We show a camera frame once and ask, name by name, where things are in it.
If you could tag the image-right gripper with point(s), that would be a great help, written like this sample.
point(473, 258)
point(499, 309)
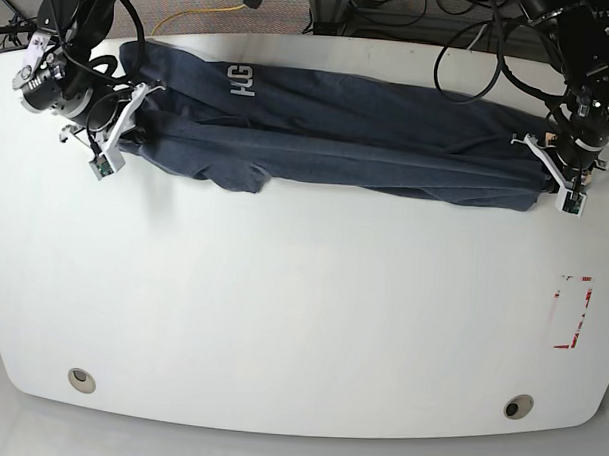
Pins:
point(581, 117)

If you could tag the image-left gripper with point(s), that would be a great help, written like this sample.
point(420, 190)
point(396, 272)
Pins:
point(49, 81)

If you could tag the dark blue T-shirt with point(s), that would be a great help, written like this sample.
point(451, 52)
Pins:
point(241, 125)

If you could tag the black tripod stand legs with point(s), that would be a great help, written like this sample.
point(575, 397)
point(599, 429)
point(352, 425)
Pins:
point(16, 34)

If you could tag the red tape rectangle marking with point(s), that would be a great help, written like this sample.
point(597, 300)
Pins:
point(569, 310)

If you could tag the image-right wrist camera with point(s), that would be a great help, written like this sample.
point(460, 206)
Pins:
point(570, 202)

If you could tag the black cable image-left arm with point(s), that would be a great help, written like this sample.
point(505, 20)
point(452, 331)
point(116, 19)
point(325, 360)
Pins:
point(126, 41)

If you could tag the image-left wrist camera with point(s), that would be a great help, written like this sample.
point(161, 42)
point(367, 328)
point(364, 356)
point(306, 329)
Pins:
point(106, 164)

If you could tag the right table cable grommet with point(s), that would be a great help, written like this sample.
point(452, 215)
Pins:
point(518, 407)

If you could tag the table cable grommet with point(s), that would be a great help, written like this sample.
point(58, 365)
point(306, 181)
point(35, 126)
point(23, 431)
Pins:
point(518, 407)
point(81, 380)

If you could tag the left table cable grommet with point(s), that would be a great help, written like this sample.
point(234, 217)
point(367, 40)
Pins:
point(81, 380)

